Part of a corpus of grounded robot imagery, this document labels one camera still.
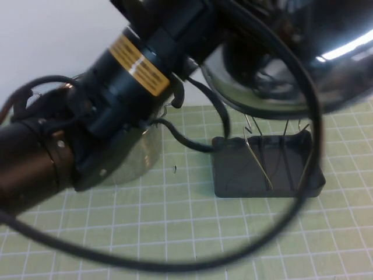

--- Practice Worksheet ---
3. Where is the stainless steel cooking pot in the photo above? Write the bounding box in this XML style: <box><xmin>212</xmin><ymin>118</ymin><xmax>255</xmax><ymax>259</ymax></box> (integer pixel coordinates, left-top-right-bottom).
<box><xmin>11</xmin><ymin>72</ymin><xmax>185</xmax><ymax>186</ymax></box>

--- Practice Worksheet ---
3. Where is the braided black cable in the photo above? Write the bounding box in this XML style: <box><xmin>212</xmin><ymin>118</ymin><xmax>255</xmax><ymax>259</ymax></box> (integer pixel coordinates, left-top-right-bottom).
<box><xmin>185</xmin><ymin>76</ymin><xmax>234</xmax><ymax>141</ymax></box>
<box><xmin>153</xmin><ymin>118</ymin><xmax>218</xmax><ymax>153</ymax></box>

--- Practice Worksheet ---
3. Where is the grey tray wire lid rack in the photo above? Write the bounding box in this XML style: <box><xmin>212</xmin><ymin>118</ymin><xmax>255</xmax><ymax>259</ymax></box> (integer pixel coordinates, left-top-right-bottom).
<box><xmin>211</xmin><ymin>115</ymin><xmax>326</xmax><ymax>200</ymax></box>

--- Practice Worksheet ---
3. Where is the green grid table mat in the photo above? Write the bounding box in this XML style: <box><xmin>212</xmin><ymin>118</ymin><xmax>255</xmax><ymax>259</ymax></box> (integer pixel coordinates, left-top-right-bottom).
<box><xmin>0</xmin><ymin>99</ymin><xmax>373</xmax><ymax>280</ymax></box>

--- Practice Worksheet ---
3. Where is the thick black cable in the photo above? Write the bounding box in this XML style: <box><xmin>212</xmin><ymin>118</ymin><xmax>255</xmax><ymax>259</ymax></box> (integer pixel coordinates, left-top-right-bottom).
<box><xmin>0</xmin><ymin>0</ymin><xmax>325</xmax><ymax>271</ymax></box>

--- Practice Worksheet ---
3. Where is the steel pot lid black knob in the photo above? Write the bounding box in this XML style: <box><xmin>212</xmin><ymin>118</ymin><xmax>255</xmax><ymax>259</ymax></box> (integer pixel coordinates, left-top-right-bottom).
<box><xmin>200</xmin><ymin>0</ymin><xmax>373</xmax><ymax>115</ymax></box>

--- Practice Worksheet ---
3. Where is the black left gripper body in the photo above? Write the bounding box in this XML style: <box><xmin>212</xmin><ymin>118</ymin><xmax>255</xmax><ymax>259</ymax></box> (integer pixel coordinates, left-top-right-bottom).
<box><xmin>151</xmin><ymin>0</ymin><xmax>231</xmax><ymax>80</ymax></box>

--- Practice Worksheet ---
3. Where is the thin black cable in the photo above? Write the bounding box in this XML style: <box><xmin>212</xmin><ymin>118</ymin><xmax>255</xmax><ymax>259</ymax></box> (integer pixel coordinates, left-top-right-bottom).
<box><xmin>0</xmin><ymin>75</ymin><xmax>79</xmax><ymax>117</ymax></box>

